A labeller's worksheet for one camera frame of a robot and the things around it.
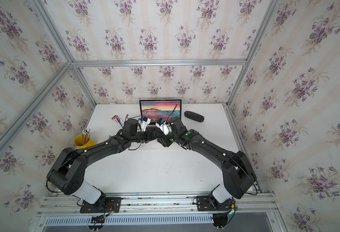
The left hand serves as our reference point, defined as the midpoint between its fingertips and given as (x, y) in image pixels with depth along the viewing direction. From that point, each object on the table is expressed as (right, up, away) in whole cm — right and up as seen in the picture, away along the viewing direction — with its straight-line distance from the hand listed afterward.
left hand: (160, 136), depth 83 cm
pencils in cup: (-43, 0, 0) cm, 44 cm away
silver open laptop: (-5, +17, +18) cm, 25 cm away
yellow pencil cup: (-51, -4, +5) cm, 51 cm away
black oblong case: (+24, +12, +26) cm, 37 cm away
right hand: (+1, 0, 0) cm, 2 cm away
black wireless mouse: (+4, -1, -10) cm, 11 cm away
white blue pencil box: (-34, +8, +25) cm, 43 cm away
